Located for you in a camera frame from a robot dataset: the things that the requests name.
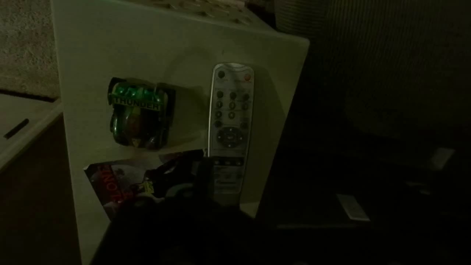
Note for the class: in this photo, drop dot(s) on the items on side table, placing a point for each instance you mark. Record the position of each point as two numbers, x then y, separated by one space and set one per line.
140 115

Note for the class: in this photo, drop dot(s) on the grey remote control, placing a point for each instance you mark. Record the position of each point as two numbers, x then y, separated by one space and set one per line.
230 112

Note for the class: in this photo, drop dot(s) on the red and black packet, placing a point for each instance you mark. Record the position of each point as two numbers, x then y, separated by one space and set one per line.
120 182

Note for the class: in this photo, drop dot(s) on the grey fabric sofa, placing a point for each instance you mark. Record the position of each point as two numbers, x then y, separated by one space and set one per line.
388 98

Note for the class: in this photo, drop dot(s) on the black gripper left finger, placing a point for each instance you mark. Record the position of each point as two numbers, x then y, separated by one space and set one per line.
162 221

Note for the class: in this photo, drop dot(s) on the white lattice side table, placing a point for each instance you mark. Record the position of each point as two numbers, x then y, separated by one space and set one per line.
162 64

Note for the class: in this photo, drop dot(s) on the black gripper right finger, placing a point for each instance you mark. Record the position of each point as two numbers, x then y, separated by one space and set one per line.
339 230

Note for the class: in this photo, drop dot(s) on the white cabinet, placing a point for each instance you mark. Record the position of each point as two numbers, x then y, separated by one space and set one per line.
27 163

